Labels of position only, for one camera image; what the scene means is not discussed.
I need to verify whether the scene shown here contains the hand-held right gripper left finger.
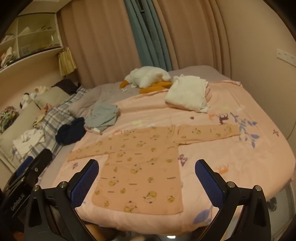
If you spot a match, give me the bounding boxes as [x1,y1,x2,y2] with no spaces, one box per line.
[24,159,100,241]

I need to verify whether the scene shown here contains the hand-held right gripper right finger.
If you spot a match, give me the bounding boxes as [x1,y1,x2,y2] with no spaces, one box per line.
[195,159,271,241]

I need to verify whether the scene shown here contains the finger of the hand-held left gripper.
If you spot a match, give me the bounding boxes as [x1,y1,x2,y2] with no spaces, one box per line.
[14,149,53,186]
[15,156,34,176]

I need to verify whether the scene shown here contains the orange printed small shirt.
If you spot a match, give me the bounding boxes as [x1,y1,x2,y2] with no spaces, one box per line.
[67,124,241,215]

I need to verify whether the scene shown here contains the white clothes pile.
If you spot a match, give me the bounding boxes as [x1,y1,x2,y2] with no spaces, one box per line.
[13,129,47,160]

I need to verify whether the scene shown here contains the white folded clothes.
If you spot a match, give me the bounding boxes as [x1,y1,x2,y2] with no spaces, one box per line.
[164,74,210,113]

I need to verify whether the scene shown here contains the navy blue garment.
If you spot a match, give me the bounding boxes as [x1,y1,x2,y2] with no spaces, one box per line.
[55,117,86,145]

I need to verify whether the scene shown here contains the beige patterned garment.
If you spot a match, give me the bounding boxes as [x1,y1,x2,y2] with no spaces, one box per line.
[32,113,50,129]

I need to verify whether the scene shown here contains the floral patterned cloth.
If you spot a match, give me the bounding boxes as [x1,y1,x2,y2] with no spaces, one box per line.
[0,106,20,133]

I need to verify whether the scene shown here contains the pink printed blanket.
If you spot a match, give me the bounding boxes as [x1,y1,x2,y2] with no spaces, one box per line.
[52,80,296,229]

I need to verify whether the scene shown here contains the black white plush toy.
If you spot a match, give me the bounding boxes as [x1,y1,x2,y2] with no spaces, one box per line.
[20,93,38,109]

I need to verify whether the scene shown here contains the grey garment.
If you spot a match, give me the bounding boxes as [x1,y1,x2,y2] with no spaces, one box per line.
[84,102,119,133]

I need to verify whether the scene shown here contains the small plaid pillow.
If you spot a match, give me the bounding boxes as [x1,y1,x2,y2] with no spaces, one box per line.
[59,87,89,109]

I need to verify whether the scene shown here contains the dark brown cloth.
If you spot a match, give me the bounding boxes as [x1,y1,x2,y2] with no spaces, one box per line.
[51,79,81,95]

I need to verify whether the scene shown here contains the straw fringe hanging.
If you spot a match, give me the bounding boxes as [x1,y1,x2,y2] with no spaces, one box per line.
[57,47,77,77]

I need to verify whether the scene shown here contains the cloth bundle on shelf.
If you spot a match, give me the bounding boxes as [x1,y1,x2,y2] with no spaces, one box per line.
[0,46,18,69]

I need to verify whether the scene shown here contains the white goose plush toy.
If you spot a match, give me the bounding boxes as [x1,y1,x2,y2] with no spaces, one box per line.
[119,66,174,94]

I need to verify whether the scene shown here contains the pink curtain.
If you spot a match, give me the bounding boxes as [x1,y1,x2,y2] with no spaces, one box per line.
[153,0,232,80]
[58,0,141,88]

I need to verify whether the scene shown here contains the teal curtain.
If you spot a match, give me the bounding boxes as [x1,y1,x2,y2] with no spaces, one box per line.
[124,0,173,71]

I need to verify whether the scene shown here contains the white wall shelf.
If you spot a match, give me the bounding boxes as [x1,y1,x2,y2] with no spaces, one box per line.
[0,9,64,72]

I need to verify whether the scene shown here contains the white wall socket strip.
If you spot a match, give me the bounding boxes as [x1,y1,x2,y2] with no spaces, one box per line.
[277,49,296,66]

